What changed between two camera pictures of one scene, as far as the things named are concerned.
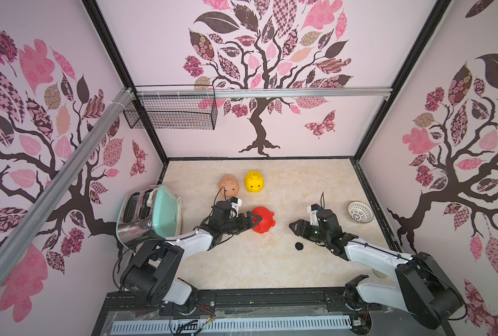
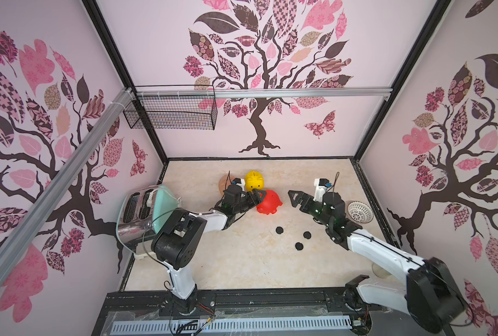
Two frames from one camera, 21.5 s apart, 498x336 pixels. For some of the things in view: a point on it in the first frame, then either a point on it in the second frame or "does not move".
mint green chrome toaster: x=147 y=213 does not move
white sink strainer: x=360 y=212 does not move
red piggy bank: x=267 y=221 to x=270 y=204
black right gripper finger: x=306 y=233 to x=308 y=205
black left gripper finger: x=250 y=214 to x=258 y=192
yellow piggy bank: x=254 y=181 does not move
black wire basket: x=174 y=113 does not move
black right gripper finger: x=300 y=227 to x=299 y=196
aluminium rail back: x=262 y=93 does not move
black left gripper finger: x=253 y=221 to x=258 y=197
